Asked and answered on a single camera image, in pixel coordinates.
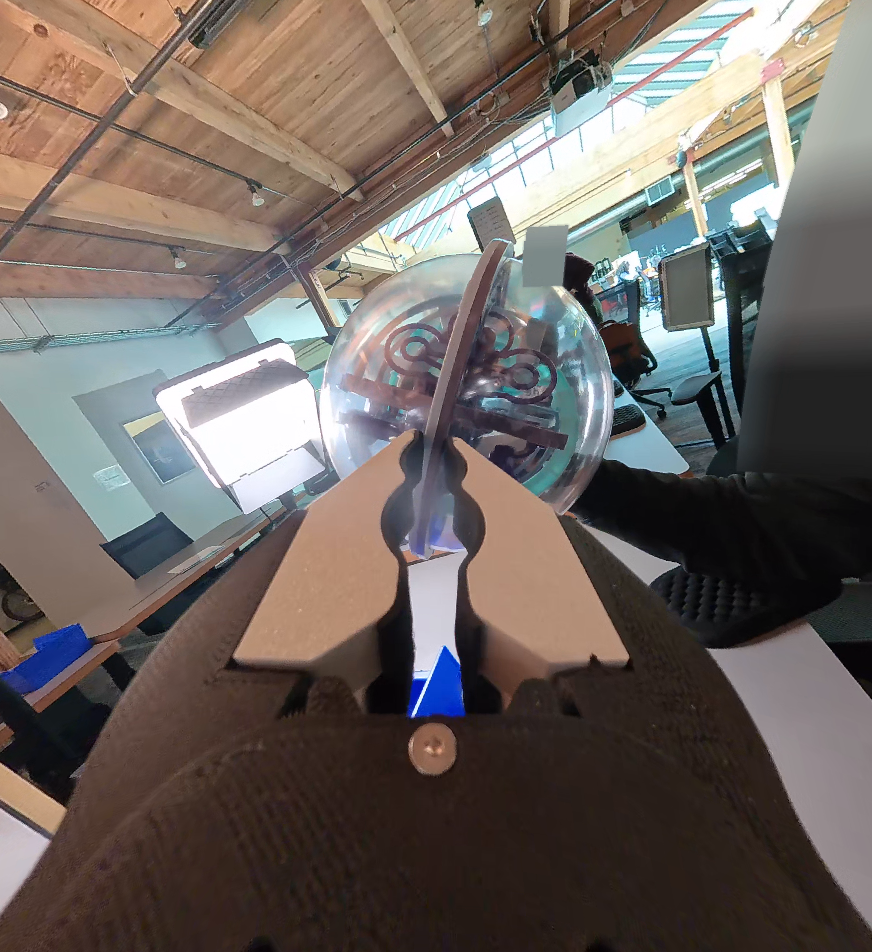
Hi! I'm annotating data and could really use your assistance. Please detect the bright studio light panel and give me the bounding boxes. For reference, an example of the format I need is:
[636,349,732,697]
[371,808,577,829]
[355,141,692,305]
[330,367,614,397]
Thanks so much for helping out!
[153,338,331,514]

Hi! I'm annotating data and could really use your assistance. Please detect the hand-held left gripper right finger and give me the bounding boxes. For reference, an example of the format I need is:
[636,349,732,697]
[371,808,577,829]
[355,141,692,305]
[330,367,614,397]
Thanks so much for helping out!
[451,439,630,708]

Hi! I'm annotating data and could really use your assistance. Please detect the framed wall picture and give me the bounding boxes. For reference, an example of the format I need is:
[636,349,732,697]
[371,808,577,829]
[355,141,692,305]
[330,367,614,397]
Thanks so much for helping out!
[124,413,196,486]

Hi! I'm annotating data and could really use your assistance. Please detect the blue plastic bin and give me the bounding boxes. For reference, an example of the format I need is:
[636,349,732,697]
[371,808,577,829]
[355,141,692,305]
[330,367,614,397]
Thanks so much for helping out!
[406,646,468,719]

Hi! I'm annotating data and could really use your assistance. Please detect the clear maze ball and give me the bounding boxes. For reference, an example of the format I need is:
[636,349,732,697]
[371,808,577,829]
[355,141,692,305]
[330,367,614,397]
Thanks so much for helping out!
[319,239,616,556]

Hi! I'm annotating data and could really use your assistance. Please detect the brown office chair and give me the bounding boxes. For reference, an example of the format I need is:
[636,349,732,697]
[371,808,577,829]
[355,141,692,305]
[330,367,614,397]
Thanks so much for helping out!
[598,320,672,419]

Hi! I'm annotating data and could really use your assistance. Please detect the grey desk with orange edge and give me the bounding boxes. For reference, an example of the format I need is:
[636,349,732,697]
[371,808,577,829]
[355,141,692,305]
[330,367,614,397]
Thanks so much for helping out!
[82,506,290,642]

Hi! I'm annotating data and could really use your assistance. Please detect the person's right forearm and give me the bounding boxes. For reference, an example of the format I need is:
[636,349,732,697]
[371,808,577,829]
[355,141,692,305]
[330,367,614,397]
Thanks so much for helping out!
[570,460,872,590]

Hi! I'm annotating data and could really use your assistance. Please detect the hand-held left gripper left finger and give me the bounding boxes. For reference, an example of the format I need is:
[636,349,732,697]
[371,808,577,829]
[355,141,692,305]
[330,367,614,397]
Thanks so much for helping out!
[231,431,418,708]

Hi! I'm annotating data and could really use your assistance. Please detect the grey screen on stand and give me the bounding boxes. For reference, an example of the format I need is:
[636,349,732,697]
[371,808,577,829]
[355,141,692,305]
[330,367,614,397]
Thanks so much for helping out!
[659,241,721,374]

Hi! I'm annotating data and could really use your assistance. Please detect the blue tape strips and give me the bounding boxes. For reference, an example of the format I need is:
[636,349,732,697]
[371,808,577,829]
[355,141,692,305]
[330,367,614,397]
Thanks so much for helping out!
[0,625,92,694]

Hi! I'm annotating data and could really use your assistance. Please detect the black mesh office chair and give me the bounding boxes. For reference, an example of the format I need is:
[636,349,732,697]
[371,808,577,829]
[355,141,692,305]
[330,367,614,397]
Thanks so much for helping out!
[670,370,739,449]

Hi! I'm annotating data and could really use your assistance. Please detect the white ceiling box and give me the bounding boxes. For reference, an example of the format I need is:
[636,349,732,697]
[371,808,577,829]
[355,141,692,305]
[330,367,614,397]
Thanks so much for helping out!
[549,51,616,139]

